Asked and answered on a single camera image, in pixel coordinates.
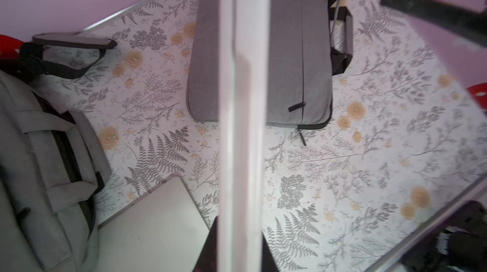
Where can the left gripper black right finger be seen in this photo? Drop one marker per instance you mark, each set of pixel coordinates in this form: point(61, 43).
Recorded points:
point(268, 263)

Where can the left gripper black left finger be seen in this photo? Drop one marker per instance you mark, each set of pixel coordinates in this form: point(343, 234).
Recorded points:
point(208, 259)

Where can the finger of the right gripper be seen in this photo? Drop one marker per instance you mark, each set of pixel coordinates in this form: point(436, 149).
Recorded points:
point(464, 22)

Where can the grey laptop sleeve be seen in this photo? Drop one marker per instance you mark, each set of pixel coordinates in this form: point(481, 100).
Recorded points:
point(310, 42)

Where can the large grey backpack bag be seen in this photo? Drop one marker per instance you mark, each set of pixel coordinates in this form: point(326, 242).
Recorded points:
point(52, 164)

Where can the silver apple laptop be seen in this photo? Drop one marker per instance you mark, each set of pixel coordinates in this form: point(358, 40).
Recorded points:
point(244, 27)
point(163, 232)

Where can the floral table mat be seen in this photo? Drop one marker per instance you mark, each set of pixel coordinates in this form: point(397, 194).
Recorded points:
point(404, 137)

